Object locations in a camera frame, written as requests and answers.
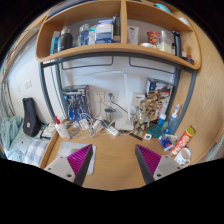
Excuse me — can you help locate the white power strip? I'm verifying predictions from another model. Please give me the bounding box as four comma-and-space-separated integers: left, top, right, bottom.
105, 124, 120, 137

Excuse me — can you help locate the black ruler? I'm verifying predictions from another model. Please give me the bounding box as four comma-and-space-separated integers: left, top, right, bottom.
129, 132, 144, 142

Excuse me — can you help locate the white charger block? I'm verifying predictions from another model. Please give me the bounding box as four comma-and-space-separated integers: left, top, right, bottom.
78, 119, 90, 131

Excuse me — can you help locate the robot model kit box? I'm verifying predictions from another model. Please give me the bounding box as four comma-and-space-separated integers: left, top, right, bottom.
62, 84, 91, 121

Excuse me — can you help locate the white wall socket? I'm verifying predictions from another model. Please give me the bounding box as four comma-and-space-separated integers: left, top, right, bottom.
91, 90, 106, 104

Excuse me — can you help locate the colourful picture box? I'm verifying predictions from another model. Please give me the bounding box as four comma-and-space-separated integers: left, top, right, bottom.
145, 77, 174, 118

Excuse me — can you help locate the teal blanket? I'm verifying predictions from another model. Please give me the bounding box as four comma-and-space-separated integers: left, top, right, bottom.
0, 114, 24, 151

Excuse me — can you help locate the red chip can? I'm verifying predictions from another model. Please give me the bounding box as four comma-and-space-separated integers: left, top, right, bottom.
170, 126, 196, 157

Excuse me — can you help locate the teal round bowl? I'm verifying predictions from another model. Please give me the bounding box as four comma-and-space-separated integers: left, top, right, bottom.
147, 123, 163, 139

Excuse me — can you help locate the white lotion bottle red pump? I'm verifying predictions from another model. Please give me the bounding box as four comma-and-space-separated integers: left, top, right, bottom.
53, 115, 72, 141

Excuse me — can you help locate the steel cup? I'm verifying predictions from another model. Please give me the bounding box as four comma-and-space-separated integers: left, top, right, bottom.
104, 107, 118, 123

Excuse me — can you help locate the white cable tangle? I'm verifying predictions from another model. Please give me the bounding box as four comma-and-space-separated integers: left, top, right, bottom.
41, 113, 134, 139

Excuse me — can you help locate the blue snack packet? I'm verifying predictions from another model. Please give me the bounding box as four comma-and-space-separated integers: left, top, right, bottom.
159, 133, 178, 151

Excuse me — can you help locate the wooden wall shelf unit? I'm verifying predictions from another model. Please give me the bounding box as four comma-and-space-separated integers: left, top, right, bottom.
34, 0, 203, 71

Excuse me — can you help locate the plaid pillow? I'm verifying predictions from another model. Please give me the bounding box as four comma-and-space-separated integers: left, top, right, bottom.
24, 138, 50, 168

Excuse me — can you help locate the black bag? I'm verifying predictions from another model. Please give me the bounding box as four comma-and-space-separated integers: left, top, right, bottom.
22, 97, 43, 138

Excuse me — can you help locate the blue-capped white bottle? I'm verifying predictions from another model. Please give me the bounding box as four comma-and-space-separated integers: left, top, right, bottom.
157, 113, 167, 128

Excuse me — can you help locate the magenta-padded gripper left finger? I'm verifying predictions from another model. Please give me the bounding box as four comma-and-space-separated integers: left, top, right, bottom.
43, 143, 94, 187

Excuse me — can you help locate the large white power adapter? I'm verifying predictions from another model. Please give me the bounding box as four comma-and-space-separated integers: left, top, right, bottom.
91, 119, 104, 133

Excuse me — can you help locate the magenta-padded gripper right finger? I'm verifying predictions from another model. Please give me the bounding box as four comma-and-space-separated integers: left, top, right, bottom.
134, 143, 184, 186

